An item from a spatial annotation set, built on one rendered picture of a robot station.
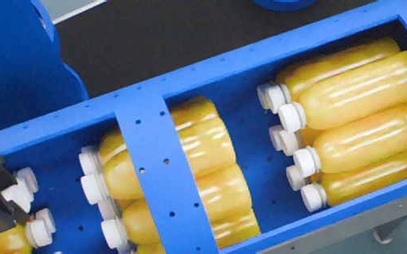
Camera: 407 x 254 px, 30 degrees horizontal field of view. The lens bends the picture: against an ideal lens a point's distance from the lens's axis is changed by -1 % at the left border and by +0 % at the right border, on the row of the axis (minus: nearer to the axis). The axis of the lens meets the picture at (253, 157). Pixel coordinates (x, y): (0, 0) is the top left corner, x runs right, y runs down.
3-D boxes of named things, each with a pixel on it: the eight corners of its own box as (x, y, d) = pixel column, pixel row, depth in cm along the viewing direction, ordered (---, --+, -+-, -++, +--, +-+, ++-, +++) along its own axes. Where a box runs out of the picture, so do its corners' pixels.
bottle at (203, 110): (208, 103, 112) (89, 144, 110) (210, 92, 105) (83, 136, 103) (224, 146, 111) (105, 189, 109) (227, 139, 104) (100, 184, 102)
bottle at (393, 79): (413, 42, 103) (287, 86, 101) (433, 88, 102) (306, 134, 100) (399, 57, 110) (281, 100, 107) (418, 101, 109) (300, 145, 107)
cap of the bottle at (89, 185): (96, 186, 97) (84, 191, 97) (106, 206, 100) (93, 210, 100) (92, 167, 100) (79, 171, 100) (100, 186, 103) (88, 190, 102)
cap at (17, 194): (-6, 191, 91) (6, 186, 91) (10, 189, 95) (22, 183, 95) (7, 220, 91) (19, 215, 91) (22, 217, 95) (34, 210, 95)
